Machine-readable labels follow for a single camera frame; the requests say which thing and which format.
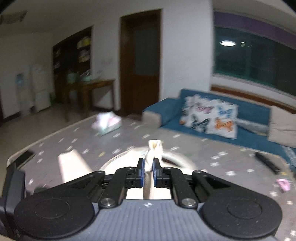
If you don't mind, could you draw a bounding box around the pink small toy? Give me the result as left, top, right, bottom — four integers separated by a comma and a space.
276, 179, 291, 192

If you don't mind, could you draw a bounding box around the large dark window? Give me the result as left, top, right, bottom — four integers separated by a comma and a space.
213, 11, 296, 96

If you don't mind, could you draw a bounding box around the beige cushion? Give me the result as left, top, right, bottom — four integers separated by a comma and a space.
268, 106, 296, 148

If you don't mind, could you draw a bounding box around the white refrigerator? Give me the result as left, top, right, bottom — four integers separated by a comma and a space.
31, 64, 51, 112

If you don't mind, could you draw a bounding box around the tissue box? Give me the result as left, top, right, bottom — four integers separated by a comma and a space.
91, 111, 122, 136

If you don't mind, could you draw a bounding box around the dark wooden door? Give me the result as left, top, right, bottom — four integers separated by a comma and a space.
120, 9, 162, 115

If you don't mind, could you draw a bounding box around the wooden side table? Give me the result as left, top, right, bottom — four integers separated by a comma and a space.
62, 78, 115, 122

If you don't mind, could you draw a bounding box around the blue sofa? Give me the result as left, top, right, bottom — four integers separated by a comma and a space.
142, 89, 295, 171

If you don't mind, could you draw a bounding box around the dark bookshelf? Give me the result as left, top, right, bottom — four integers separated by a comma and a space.
52, 27, 92, 103

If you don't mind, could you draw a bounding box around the water dispenser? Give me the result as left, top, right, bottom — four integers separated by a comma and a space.
16, 73, 30, 116

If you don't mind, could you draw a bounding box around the black remote control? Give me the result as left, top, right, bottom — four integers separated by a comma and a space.
254, 152, 281, 175

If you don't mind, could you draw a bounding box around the butterfly print pillow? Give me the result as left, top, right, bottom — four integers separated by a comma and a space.
179, 94, 238, 140

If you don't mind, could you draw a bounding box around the cream garment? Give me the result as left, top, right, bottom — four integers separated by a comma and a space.
58, 140, 197, 200

